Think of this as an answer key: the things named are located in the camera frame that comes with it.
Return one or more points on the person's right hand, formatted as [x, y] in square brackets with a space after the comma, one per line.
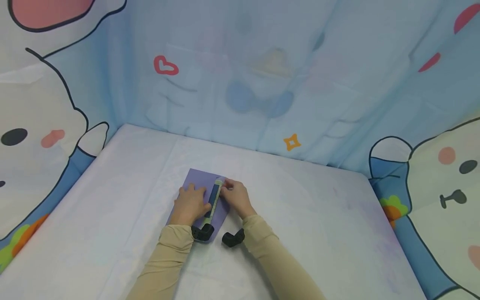
[237, 199]

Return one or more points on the person's left hand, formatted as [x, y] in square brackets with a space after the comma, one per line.
[189, 205]

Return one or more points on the person's left fingers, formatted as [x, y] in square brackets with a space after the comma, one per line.
[193, 189]

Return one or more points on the person's right fingers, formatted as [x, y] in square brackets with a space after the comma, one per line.
[227, 187]

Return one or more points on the person's left thumb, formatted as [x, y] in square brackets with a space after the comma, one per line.
[206, 204]

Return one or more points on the purple paper sheet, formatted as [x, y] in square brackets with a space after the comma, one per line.
[198, 196]

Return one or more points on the person's left forearm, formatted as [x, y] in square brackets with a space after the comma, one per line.
[165, 262]

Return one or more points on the person's right forearm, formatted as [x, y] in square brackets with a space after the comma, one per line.
[279, 260]

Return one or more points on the black wrist band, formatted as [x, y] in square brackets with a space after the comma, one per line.
[202, 232]
[233, 238]

